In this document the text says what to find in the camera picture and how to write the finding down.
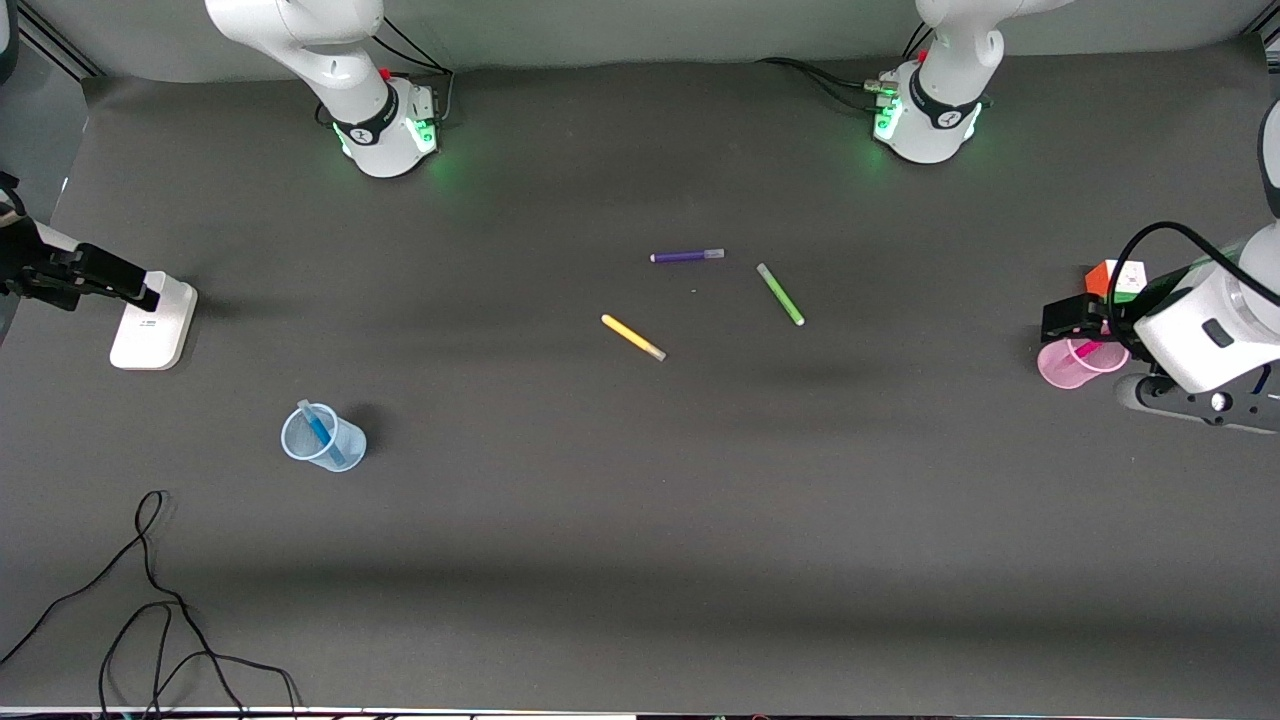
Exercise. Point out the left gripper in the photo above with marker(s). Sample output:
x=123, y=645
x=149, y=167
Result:
x=1096, y=313

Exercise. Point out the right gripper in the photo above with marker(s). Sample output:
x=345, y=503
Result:
x=22, y=262

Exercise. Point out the pink marker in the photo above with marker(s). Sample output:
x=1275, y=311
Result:
x=1088, y=349

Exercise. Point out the blue marker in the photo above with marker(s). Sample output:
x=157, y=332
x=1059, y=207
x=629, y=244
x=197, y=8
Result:
x=320, y=430

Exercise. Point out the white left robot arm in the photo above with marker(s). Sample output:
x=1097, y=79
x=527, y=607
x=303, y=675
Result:
x=940, y=120

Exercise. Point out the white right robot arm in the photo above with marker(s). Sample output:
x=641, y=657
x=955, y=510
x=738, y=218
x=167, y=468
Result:
x=300, y=30

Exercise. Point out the translucent pink plastic cup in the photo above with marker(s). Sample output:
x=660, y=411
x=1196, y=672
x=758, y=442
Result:
x=1060, y=370

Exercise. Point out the colourful puzzle cube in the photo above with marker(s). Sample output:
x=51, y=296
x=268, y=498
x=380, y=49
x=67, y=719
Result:
x=1100, y=278

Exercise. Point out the white stand with base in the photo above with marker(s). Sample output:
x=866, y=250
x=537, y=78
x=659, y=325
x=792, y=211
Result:
x=150, y=340

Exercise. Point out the translucent blue plastic cup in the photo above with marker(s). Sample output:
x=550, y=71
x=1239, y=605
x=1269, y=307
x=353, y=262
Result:
x=345, y=455

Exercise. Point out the green marker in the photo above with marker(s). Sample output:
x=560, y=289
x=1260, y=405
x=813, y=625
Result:
x=780, y=294

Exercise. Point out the purple marker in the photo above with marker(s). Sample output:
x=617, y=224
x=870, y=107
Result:
x=685, y=256

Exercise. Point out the yellow marker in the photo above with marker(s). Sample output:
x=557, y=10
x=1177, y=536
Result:
x=632, y=337

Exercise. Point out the dark grey table cloth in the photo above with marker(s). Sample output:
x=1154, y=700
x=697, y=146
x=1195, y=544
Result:
x=640, y=550

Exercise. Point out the grey metal frame rail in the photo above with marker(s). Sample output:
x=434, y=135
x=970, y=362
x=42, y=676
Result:
x=60, y=45

